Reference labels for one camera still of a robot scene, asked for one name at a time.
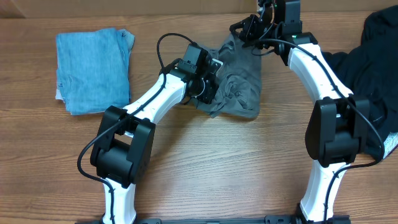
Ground white patterned garment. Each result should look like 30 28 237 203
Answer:
383 133 398 159

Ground black garment pile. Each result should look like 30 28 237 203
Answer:
322 6 397 141

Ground grey shorts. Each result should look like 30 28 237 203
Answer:
192 34 262 118

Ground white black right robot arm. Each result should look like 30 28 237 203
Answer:
229 1 369 223

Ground folded blue denim jeans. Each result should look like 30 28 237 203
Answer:
55 28 135 116

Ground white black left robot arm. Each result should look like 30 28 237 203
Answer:
90 68 218 223

